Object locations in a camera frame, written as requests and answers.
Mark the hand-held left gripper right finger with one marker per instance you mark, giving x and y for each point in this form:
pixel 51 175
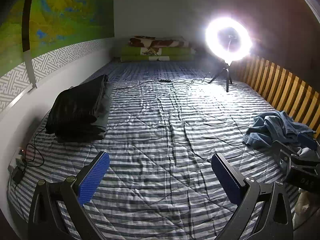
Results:
pixel 226 180

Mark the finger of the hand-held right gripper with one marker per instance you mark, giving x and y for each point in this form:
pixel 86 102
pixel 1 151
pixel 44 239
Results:
pixel 308 142
pixel 281 146

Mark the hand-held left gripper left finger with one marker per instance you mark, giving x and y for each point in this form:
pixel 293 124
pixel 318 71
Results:
pixel 93 177

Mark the blue denim shirt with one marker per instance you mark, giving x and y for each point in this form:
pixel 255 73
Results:
pixel 282 122

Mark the pale cloth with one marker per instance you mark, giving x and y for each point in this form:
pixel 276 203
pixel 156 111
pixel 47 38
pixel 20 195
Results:
pixel 307 205

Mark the grey folded garment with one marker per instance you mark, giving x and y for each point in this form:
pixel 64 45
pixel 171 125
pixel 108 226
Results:
pixel 106 110

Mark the black folded pants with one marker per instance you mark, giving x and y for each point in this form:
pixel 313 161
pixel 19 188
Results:
pixel 75 105

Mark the black power adapter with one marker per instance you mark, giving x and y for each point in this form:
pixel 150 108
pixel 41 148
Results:
pixel 18 176

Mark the white power strip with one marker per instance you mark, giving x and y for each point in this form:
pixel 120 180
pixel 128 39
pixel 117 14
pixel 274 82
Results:
pixel 18 158

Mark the striped quilt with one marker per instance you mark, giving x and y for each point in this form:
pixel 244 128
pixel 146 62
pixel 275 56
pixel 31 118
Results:
pixel 162 130

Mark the black tripod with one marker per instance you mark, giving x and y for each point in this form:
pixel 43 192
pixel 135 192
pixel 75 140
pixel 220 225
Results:
pixel 227 75

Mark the green folded blanket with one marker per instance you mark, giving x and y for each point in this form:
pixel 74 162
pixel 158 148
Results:
pixel 132 53

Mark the brown and white folded blanket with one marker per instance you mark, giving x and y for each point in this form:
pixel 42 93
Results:
pixel 160 42

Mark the wooden slatted bed rail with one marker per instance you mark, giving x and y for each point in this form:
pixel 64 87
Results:
pixel 287 87

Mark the black and white post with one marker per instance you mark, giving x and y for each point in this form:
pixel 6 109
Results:
pixel 30 67

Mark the green wall map poster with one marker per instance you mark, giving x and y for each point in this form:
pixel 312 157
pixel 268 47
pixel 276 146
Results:
pixel 62 10

